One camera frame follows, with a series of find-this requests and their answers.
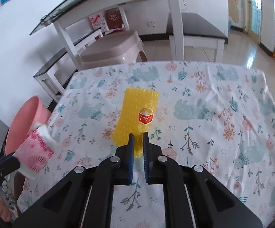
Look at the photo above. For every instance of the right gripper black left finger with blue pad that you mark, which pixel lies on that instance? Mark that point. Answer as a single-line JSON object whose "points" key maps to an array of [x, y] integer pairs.
{"points": [[83, 198]]}

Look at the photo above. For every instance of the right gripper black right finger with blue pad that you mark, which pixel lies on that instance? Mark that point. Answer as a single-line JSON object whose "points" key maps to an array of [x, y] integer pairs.
{"points": [[192, 196]]}

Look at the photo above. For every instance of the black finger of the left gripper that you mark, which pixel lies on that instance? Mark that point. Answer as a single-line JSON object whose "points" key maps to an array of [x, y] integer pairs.
{"points": [[8, 164]]}

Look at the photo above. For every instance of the pink white floral wrapper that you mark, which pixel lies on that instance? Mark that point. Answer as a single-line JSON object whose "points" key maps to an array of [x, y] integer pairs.
{"points": [[35, 151]]}

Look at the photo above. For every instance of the yellow bubble foam pad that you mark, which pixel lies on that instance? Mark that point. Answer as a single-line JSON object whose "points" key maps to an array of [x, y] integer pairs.
{"points": [[134, 100]]}

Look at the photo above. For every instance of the person's left hand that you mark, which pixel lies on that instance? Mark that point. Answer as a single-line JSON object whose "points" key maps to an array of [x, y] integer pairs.
{"points": [[5, 213]]}

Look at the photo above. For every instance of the pink plastic basin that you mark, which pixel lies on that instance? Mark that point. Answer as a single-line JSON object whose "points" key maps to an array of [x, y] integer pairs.
{"points": [[31, 113]]}

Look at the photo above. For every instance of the black top low side table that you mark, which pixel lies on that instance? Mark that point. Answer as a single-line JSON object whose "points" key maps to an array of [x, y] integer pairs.
{"points": [[53, 74]]}

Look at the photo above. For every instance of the red white round sticker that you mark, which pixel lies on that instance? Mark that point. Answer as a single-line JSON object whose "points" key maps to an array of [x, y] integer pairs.
{"points": [[145, 116]]}

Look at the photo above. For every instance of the beige plastic stool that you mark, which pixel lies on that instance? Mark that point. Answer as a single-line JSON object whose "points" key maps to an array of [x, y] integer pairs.
{"points": [[116, 48]]}

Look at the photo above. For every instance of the black top white bench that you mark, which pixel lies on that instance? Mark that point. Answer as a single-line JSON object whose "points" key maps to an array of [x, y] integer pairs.
{"points": [[199, 33]]}

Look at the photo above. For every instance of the red gift box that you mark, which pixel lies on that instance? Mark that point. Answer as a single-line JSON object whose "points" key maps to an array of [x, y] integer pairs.
{"points": [[108, 21]]}

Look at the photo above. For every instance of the white glass top console table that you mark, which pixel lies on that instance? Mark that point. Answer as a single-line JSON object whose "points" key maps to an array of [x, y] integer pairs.
{"points": [[72, 11]]}

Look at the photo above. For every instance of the white wall socket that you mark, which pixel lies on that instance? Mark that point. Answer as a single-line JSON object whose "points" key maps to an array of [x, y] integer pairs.
{"points": [[151, 23]]}

